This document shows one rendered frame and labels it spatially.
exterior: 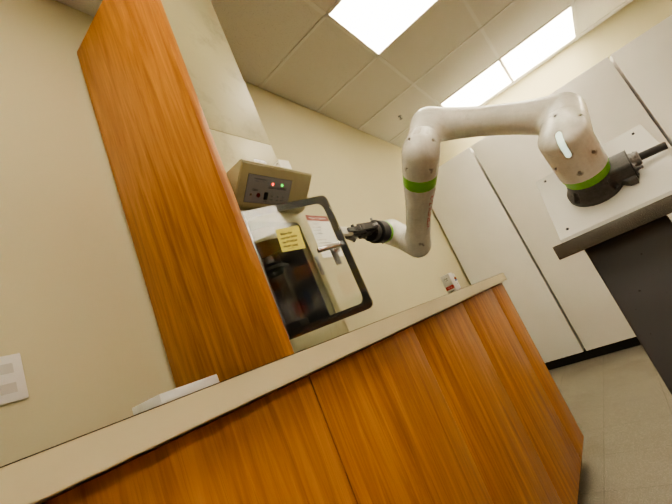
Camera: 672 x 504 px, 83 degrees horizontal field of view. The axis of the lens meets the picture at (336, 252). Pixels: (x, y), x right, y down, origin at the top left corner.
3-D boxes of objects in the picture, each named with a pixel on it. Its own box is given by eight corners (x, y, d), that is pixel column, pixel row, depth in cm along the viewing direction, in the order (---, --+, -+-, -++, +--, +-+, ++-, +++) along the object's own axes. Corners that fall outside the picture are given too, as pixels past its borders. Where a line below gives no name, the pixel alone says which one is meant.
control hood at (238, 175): (228, 208, 112) (217, 179, 114) (300, 213, 138) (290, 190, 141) (252, 187, 106) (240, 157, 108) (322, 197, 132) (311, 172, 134)
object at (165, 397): (135, 425, 87) (131, 408, 88) (194, 401, 101) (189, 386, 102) (164, 412, 81) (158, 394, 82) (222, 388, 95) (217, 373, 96)
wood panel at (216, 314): (182, 407, 116) (76, 52, 148) (191, 404, 118) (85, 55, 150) (287, 360, 90) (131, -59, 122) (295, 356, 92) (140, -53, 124)
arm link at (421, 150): (443, 124, 121) (405, 123, 124) (439, 147, 113) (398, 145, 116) (440, 172, 134) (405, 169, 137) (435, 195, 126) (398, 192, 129)
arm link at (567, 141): (606, 146, 113) (578, 97, 106) (616, 177, 104) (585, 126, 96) (560, 166, 122) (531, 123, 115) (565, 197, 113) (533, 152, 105)
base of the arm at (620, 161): (662, 141, 108) (655, 125, 105) (682, 171, 98) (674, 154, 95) (565, 185, 124) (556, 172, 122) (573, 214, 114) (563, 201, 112)
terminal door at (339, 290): (283, 342, 103) (235, 213, 112) (373, 307, 117) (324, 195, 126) (284, 342, 102) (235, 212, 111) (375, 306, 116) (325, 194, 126)
